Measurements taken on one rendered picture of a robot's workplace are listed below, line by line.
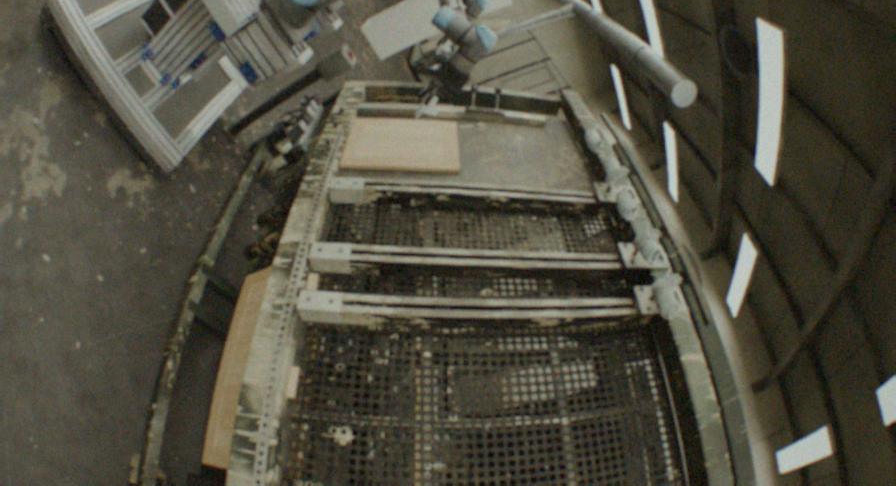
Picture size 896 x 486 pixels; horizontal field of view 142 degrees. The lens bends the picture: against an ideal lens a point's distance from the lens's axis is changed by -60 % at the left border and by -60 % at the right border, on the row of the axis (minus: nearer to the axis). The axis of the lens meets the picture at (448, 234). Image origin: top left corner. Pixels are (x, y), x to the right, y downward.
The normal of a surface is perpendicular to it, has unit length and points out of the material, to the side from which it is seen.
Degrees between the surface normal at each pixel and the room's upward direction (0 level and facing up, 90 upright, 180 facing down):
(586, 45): 90
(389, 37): 90
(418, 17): 90
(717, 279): 90
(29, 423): 0
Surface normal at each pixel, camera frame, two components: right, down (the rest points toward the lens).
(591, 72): 0.00, 0.71
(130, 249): 0.90, -0.30
